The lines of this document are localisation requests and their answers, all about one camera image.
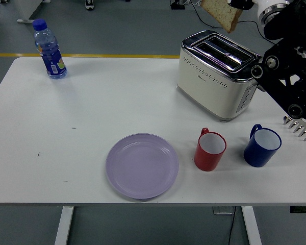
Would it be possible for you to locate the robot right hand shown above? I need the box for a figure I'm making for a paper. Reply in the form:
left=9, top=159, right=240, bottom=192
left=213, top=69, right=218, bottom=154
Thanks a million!
left=226, top=0, right=291, bottom=12

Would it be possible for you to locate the bread slice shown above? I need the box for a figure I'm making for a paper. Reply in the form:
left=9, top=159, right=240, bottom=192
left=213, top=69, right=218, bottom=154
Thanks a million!
left=200, top=0, right=244, bottom=34

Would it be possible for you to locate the cream and chrome toaster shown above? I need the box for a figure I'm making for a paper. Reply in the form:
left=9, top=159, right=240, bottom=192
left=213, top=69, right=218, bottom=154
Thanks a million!
left=175, top=30, right=267, bottom=123

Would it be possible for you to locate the purple plate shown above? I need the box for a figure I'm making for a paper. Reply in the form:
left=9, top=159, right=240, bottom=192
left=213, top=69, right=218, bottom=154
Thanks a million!
left=105, top=132, right=180, bottom=200

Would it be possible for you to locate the black power strip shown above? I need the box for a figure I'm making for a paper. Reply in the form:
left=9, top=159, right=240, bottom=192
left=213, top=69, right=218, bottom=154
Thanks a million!
left=169, top=0, right=186, bottom=10

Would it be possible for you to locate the metal toast rack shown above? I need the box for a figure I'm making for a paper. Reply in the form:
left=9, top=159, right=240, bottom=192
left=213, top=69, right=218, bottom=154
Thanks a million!
left=282, top=116, right=306, bottom=141

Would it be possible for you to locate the blue mug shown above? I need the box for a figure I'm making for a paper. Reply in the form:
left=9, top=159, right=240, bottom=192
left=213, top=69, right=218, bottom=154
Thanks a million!
left=243, top=124, right=282, bottom=168

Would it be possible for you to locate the red mug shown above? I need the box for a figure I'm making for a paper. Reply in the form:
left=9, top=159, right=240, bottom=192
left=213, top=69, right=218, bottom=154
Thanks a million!
left=193, top=127, right=227, bottom=172

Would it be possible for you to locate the white table leg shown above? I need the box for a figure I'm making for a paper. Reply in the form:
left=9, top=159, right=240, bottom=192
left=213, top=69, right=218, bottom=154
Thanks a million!
left=241, top=206, right=263, bottom=245
left=54, top=206, right=74, bottom=245

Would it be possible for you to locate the blue water bottle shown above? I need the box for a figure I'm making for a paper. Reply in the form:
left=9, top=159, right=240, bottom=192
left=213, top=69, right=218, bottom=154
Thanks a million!
left=32, top=19, right=67, bottom=80

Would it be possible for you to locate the white desk foot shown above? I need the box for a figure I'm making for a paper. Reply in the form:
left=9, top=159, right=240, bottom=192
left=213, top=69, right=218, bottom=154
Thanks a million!
left=16, top=0, right=52, bottom=25

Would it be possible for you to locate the long black floor cable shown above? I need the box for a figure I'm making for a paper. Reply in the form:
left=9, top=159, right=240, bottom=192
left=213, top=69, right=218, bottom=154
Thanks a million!
left=191, top=0, right=267, bottom=39

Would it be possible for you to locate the clear plastic bracket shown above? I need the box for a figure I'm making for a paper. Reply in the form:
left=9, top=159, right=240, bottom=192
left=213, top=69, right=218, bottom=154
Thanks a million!
left=212, top=206, right=236, bottom=215

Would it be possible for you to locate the black cable under table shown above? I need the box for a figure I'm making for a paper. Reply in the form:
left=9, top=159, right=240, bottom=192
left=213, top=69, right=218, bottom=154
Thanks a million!
left=228, top=206, right=237, bottom=245

